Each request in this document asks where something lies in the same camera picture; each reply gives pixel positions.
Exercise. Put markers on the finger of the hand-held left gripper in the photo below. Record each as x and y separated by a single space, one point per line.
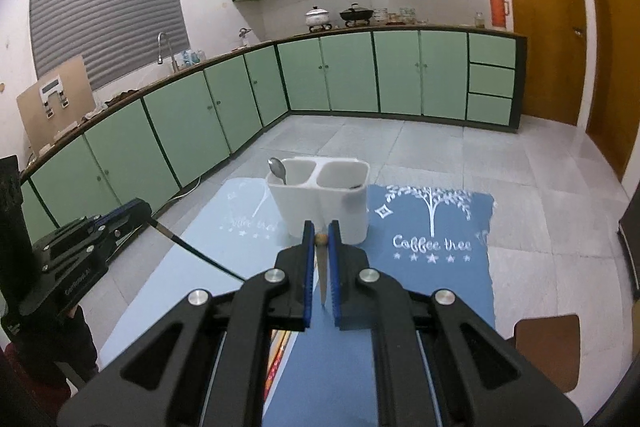
122 212
75 249

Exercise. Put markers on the grey window blind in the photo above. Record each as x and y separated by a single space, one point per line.
105 7

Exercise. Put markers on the green base cabinets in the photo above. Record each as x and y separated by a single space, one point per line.
350 72

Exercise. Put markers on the tall black object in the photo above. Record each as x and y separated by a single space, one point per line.
10 207

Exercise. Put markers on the grey chopstick with wooden end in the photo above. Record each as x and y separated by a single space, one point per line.
322 267

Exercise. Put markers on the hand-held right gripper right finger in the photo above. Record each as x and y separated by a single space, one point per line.
335 277

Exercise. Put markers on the dish soap bottles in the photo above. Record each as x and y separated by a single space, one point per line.
191 57

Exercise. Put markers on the black wok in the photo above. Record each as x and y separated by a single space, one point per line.
356 14

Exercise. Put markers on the black furniture edge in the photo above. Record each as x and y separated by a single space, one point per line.
631 252

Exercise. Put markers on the black chopstick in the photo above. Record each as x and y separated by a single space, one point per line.
200 253

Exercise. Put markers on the cardboard board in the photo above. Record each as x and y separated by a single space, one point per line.
75 77

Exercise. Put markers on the white two-compartment utensil holder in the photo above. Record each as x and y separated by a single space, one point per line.
300 207

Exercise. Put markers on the metal spoon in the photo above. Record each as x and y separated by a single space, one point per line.
276 167

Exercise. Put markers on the row of glass jars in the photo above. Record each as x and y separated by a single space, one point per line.
400 16

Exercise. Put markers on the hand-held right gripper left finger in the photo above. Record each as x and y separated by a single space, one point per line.
309 277

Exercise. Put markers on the metal faucet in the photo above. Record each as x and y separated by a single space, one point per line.
161 44

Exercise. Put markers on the small white bottle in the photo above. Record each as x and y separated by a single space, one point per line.
244 37

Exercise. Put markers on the person's left forearm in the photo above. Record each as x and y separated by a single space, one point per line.
50 347

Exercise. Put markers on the light blue printed placemat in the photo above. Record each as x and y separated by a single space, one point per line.
210 227

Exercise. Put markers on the white cooking pot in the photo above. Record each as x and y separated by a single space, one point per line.
317 16

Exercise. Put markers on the wooden door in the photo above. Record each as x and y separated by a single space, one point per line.
540 22
615 72

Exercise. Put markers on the brown stool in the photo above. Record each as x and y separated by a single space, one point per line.
547 347

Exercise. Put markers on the glass jar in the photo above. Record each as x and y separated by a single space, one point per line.
479 21

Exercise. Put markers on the orange thermos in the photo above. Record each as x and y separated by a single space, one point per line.
498 9

